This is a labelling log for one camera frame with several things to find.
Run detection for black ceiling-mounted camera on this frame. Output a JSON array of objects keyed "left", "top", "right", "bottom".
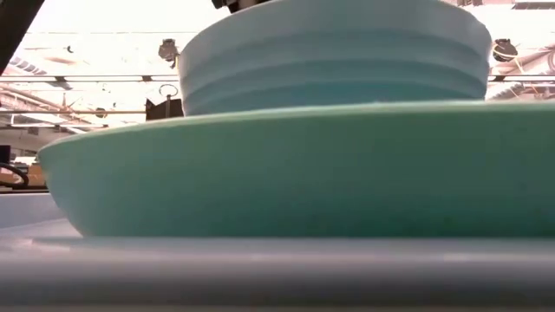
[
  {"left": 493, "top": 38, "right": 519, "bottom": 63},
  {"left": 158, "top": 38, "right": 180, "bottom": 69}
]

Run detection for blue plastic bowl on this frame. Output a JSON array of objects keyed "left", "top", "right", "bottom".
[{"left": 177, "top": 0, "right": 493, "bottom": 117}]

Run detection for black looped cable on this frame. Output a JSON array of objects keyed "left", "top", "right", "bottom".
[{"left": 0, "top": 162, "right": 30, "bottom": 190}]

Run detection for cardboard boxes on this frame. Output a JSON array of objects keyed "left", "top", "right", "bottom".
[{"left": 0, "top": 166, "right": 47, "bottom": 187}]

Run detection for blue plastic tray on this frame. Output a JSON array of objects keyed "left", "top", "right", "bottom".
[{"left": 0, "top": 192, "right": 555, "bottom": 312}]

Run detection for ring clamp on pole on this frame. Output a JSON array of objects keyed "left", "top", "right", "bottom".
[{"left": 158, "top": 83, "right": 180, "bottom": 118}]

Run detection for green plastic plate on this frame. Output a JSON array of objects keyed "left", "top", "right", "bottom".
[{"left": 37, "top": 100, "right": 555, "bottom": 238}]

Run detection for overhead horizontal metal bar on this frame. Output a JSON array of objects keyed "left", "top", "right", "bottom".
[{"left": 0, "top": 74, "right": 555, "bottom": 83}]

